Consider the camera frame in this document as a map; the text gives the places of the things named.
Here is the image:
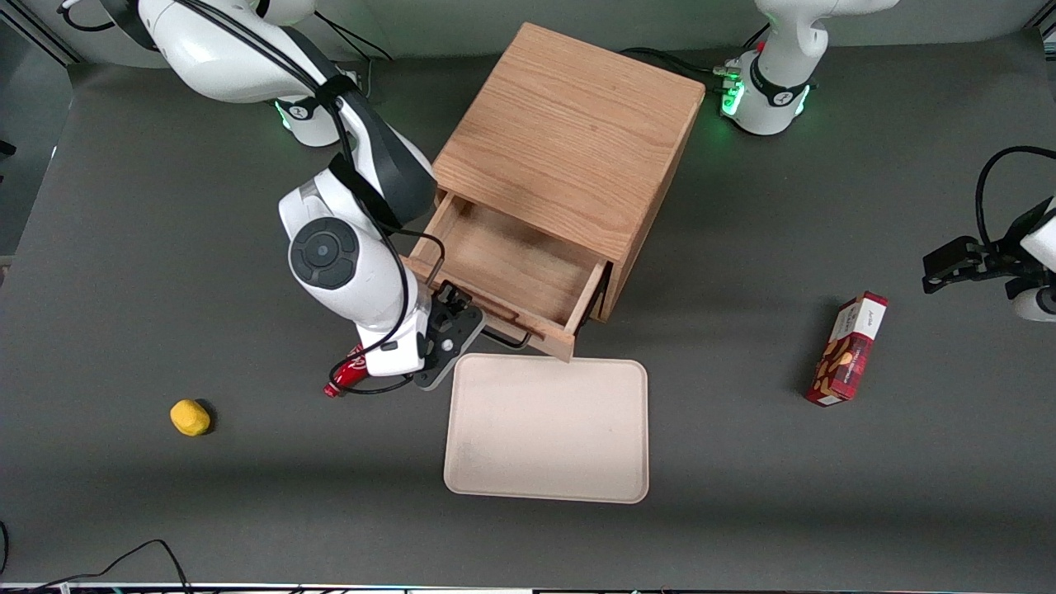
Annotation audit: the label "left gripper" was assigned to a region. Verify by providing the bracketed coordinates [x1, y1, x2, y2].
[922, 196, 1056, 295]

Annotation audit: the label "red snack box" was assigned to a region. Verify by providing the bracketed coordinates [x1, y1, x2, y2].
[805, 291, 890, 408]

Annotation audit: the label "yellow lemon toy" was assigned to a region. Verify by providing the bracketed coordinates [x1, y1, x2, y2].
[170, 399, 212, 437]

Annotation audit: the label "black metal drawer handle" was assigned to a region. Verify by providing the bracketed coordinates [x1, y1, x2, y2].
[481, 324, 534, 351]

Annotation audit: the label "red soda bottle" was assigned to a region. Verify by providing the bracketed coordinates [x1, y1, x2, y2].
[323, 345, 370, 399]

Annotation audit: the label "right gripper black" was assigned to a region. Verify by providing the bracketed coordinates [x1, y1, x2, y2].
[412, 280, 488, 391]

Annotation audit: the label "black cable at arm base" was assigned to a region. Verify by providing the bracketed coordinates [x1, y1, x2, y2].
[318, 15, 395, 92]

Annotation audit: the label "black floor cable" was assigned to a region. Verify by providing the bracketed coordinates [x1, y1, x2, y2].
[0, 539, 192, 594]

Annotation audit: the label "wooden drawer cabinet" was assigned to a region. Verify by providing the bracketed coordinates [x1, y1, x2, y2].
[429, 22, 708, 323]

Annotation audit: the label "black looped cable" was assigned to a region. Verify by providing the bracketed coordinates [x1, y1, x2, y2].
[975, 145, 1056, 248]

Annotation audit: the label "aluminium frame bar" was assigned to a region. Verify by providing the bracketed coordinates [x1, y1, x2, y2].
[7, 0, 85, 67]

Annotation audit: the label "wooden drawer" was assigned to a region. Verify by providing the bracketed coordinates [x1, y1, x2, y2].
[402, 190, 612, 363]

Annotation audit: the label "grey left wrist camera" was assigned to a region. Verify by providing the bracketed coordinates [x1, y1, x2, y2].
[1005, 277, 1056, 323]

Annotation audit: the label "beige plastic tray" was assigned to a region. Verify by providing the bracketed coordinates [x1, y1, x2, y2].
[443, 353, 650, 505]

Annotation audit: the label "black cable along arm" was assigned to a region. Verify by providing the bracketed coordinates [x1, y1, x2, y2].
[177, 0, 446, 397]

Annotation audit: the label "black cable behind cabinet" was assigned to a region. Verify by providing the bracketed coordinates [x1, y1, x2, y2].
[619, 46, 730, 77]

